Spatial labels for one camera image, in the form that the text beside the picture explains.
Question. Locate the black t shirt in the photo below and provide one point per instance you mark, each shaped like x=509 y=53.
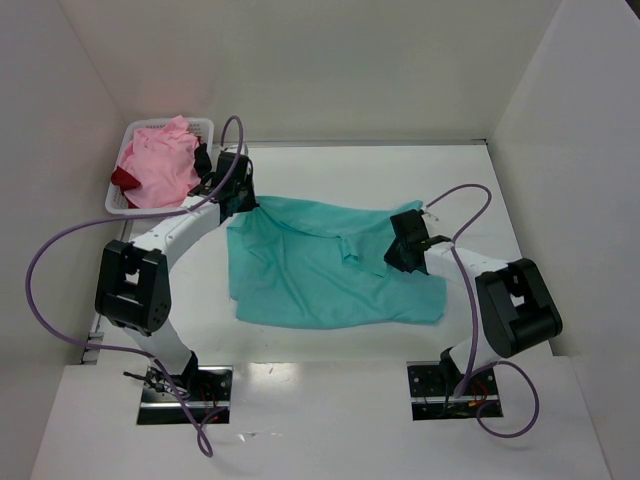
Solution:
x=202 y=161

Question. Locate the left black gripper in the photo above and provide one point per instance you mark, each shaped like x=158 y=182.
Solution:
x=240 y=198

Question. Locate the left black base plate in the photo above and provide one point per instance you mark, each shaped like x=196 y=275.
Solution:
x=209 y=402

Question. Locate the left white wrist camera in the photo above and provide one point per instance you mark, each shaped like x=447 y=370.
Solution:
x=234 y=147

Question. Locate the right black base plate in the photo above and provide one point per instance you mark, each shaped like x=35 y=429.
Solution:
x=432 y=398

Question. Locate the white plastic basket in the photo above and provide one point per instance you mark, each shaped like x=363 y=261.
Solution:
x=115 y=202

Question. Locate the pink t shirt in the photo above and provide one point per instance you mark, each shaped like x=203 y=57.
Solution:
x=162 y=159

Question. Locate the teal t shirt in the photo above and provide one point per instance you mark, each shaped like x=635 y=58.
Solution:
x=303 y=264

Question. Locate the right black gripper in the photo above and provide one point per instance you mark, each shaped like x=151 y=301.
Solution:
x=403 y=255

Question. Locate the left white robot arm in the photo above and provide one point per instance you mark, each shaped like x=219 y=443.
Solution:
x=133 y=290

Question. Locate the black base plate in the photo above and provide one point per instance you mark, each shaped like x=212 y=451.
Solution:
x=209 y=402
x=432 y=398

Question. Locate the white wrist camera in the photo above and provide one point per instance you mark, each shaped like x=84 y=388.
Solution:
x=429 y=216
x=234 y=147

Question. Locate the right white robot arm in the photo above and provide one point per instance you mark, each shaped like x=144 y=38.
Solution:
x=512 y=309

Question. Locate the red t shirt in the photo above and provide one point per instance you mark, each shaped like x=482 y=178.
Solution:
x=124 y=180

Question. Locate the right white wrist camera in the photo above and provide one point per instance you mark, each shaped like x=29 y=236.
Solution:
x=429 y=216

